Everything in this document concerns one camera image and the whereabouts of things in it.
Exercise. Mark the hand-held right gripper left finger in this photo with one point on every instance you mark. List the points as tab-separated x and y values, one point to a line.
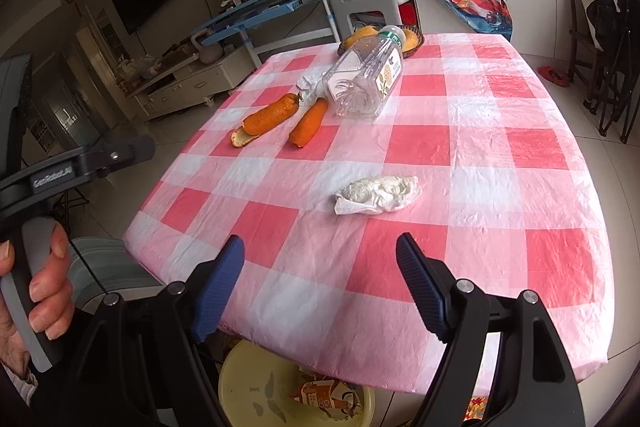
220	292

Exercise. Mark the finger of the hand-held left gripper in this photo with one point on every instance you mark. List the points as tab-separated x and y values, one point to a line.
125	154

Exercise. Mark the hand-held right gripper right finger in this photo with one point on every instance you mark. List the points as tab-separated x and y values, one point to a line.
425	292

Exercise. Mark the yellow plastic basin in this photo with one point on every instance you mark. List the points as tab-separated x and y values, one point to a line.
250	372

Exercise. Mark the white paper wad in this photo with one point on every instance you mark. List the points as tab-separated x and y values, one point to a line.
380	194

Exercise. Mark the small orange peel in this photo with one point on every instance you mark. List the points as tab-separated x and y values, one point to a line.
242	138

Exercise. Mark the drink carton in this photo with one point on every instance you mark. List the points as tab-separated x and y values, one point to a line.
325	399

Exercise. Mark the long orange carrot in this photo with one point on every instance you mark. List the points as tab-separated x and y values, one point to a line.
270	117

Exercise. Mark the small white tissue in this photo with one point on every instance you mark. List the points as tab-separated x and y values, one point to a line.
312	84

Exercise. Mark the clear plastic bottle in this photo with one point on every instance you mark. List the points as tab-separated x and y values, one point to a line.
365	77

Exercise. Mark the person's left forearm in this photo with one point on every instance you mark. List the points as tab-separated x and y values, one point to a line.
15	387

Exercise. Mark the person's left hand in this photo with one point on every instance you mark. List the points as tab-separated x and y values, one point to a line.
55	287

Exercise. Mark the black tripod stand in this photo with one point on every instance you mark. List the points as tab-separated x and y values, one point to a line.
70	202

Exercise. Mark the red white checked tablecloth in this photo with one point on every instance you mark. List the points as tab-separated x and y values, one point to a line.
450	207

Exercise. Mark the cream television cabinet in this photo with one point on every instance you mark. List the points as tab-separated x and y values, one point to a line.
190	82

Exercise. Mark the pale green sofa chair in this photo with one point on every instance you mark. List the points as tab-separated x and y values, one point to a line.
120	262

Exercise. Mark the colourful patterned mat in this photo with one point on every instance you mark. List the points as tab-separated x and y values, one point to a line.
475	409

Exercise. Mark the white kettlebell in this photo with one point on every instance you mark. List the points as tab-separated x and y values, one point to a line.
207	52

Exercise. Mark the blue study desk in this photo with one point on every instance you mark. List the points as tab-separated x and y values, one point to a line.
270	7

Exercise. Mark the bowl of oranges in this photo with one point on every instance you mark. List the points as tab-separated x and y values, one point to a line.
415	49

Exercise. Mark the red slipper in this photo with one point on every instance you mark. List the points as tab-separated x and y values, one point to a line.
554	77

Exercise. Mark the orange fruit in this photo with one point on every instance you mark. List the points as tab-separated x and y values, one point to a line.
360	36
412	41

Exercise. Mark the white plastic stool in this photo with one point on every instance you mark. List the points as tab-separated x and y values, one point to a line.
360	4

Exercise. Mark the black folding chair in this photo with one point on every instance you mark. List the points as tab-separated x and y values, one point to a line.
620	57

